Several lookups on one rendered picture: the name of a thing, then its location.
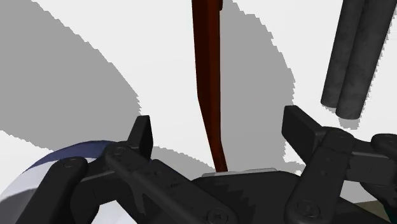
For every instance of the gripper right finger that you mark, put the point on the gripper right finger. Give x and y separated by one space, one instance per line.
322 161

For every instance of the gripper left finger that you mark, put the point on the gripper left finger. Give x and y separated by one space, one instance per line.
130 173

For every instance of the white bowl with blue rim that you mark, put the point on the white bowl with blue rim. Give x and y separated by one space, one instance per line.
28 186

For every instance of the dark grey double cylinder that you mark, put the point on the dark grey double cylinder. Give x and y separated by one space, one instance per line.
353 59

